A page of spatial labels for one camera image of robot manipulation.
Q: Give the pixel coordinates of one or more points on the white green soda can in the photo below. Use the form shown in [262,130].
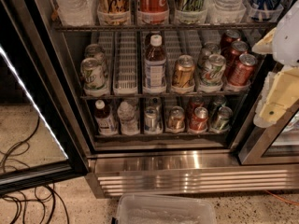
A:
[213,69]
[208,49]

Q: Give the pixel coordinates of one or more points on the lower shelf green can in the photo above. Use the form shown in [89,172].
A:
[220,122]

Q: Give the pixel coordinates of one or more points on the open fridge glass door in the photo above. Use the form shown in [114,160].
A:
[41,138]

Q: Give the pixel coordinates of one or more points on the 7up can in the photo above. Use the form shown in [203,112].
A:
[93,74]
[96,51]

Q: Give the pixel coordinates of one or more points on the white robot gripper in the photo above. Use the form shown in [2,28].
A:
[288,41]

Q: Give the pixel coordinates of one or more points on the rear white green soda can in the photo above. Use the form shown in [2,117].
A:
[208,49]

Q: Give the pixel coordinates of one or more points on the stainless steel fridge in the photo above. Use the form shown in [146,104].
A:
[244,157]

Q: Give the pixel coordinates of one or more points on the brown tea bottle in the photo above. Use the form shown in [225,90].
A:
[154,63]
[149,35]

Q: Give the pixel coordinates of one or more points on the gold soda can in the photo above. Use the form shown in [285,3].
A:
[183,72]

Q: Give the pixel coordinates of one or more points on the lower shelf silver can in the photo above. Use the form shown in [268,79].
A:
[151,120]

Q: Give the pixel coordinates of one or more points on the lower shelf tea bottle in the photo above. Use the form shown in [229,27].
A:
[105,119]

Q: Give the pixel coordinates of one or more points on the front brown tea bottle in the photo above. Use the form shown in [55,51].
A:
[154,63]

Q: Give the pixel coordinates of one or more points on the rear brown tea bottle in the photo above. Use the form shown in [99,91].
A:
[149,35]

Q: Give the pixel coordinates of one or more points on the rear 7up can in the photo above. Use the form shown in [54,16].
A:
[96,51]

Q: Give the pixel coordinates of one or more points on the clear plastic bin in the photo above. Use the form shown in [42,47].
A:
[161,209]

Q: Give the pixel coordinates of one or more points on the lower shelf gold can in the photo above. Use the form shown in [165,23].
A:
[176,119]

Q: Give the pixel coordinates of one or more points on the lower shelf water bottle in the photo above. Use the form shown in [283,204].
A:
[128,119]

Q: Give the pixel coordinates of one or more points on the lower shelf red can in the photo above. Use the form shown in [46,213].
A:
[198,122]

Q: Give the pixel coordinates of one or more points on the front white green soda can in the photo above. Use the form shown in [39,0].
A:
[213,69]

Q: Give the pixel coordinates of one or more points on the top shelf water bottle left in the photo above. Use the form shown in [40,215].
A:
[76,12]

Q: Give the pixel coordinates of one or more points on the front 7up can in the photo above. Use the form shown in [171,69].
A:
[93,74]

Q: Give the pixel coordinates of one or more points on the red coke can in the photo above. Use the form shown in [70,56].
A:
[244,69]
[234,51]
[228,37]

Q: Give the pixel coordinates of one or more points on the empty white shelf tray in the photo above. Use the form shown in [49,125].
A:
[125,64]

